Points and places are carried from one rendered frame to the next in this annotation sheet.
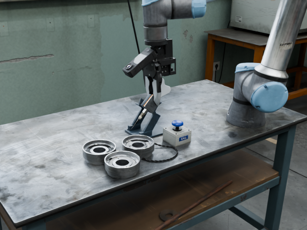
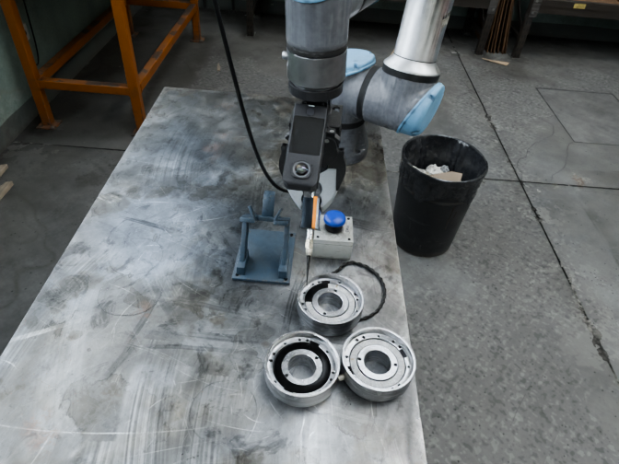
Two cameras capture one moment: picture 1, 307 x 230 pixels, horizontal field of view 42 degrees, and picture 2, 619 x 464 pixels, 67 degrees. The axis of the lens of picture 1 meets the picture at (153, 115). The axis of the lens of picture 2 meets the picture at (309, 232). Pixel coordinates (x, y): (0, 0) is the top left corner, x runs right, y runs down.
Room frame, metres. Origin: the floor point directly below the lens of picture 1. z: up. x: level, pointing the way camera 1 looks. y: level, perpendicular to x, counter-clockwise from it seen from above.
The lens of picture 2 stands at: (0.90, 0.47, 1.41)
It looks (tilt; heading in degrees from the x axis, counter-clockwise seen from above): 42 degrees down; 306
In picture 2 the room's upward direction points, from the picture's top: 5 degrees clockwise
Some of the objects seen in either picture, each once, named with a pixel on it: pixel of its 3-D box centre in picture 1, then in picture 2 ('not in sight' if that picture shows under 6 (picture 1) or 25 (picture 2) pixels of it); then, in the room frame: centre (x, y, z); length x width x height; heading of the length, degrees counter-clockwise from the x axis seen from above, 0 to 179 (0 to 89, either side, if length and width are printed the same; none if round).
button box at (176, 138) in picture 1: (178, 134); (332, 234); (1.25, -0.09, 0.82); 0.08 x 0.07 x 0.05; 127
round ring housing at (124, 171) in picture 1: (122, 164); (376, 365); (1.03, 0.09, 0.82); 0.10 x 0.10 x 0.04
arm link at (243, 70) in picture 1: (251, 80); (346, 84); (1.43, -0.36, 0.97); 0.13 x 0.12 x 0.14; 8
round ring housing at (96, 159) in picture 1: (99, 152); (301, 369); (1.11, 0.17, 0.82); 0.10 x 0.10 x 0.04
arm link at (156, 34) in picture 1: (155, 33); (314, 63); (1.25, 0.00, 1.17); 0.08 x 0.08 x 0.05
